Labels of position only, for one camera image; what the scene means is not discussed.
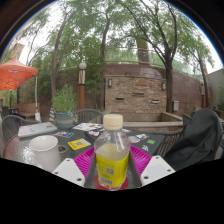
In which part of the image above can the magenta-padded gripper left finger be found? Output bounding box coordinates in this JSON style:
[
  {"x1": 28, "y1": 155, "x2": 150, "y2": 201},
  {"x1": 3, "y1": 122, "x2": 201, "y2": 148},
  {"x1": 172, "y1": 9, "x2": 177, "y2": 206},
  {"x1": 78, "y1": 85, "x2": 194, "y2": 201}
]
[{"x1": 51, "y1": 146, "x2": 98, "y2": 190}]

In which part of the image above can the wooden lamp post, globe light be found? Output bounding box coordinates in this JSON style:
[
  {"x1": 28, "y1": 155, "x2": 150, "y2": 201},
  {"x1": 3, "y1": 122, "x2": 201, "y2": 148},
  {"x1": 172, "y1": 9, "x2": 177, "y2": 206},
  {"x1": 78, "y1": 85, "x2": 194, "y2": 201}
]
[{"x1": 77, "y1": 61, "x2": 88, "y2": 111}]

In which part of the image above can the orange patio umbrella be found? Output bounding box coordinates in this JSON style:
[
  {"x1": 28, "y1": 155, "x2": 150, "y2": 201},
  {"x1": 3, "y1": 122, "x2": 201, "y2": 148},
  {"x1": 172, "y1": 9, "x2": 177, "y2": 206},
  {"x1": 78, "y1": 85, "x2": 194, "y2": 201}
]
[{"x1": 0, "y1": 56, "x2": 40, "y2": 92}]

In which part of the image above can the grey wicker chair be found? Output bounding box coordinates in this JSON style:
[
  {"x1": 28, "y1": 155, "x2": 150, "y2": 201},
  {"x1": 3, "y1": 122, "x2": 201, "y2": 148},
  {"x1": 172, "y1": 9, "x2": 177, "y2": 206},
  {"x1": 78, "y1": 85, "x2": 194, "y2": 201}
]
[
  {"x1": 154, "y1": 129, "x2": 185, "y2": 158},
  {"x1": 1, "y1": 114, "x2": 42, "y2": 145},
  {"x1": 72, "y1": 108, "x2": 105, "y2": 125}
]

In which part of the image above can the green plant in teal pot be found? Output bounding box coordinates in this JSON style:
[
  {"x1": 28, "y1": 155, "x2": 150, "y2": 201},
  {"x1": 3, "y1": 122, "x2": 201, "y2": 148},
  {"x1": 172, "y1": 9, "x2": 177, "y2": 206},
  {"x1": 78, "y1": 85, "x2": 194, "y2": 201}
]
[{"x1": 50, "y1": 84, "x2": 80, "y2": 131}]

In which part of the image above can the folded blue and yellow umbrella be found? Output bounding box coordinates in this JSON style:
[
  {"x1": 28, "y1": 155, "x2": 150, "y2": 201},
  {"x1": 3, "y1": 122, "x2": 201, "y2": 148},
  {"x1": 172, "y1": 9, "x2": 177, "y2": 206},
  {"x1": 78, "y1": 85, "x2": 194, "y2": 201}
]
[{"x1": 48, "y1": 105, "x2": 56, "y2": 123}]

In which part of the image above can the clear bottle with yellow label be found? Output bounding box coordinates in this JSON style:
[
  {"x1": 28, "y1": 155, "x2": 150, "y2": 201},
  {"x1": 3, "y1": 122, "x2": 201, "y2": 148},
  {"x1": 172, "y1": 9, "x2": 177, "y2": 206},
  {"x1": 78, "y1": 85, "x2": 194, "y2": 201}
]
[{"x1": 93, "y1": 113, "x2": 132, "y2": 192}]

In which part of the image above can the white cup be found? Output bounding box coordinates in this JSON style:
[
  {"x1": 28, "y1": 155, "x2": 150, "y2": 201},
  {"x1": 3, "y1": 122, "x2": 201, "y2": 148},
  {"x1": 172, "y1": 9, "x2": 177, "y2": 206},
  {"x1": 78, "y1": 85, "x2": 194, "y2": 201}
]
[{"x1": 28, "y1": 134, "x2": 62, "y2": 174}]

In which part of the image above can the stone brick fountain wall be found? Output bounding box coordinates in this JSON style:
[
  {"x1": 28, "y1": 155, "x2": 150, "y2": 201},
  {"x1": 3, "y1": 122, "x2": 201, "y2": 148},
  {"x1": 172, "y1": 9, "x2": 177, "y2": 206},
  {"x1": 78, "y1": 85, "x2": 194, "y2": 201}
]
[{"x1": 103, "y1": 74, "x2": 168, "y2": 115}]

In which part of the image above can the silver laptop with stickers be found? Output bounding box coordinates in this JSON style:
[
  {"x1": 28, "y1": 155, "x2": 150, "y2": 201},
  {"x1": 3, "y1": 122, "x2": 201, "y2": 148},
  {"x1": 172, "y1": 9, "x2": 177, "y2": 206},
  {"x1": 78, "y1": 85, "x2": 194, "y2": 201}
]
[{"x1": 17, "y1": 121, "x2": 59, "y2": 139}]

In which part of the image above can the black jacket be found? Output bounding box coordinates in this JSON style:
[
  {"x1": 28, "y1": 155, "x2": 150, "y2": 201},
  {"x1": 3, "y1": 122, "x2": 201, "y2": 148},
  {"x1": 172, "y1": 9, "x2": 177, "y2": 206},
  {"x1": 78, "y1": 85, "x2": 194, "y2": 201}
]
[{"x1": 162, "y1": 107, "x2": 224, "y2": 163}]

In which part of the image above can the printed magazine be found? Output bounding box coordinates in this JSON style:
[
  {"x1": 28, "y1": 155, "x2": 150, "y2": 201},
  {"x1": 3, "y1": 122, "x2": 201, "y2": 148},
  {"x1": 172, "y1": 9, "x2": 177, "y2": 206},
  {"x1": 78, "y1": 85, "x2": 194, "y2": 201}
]
[{"x1": 72, "y1": 122, "x2": 104, "y2": 132}]

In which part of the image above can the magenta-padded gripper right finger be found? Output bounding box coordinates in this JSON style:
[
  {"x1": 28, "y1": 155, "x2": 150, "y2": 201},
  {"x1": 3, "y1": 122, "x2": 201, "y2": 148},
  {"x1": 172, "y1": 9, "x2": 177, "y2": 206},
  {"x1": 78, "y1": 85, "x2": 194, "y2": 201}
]
[{"x1": 127, "y1": 144, "x2": 176, "y2": 188}]

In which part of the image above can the flat round red coaster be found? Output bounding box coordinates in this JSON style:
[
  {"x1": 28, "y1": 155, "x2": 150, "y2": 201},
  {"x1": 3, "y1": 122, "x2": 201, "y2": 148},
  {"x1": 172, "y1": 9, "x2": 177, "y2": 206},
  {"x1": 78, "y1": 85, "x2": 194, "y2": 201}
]
[{"x1": 92, "y1": 174, "x2": 130, "y2": 192}]

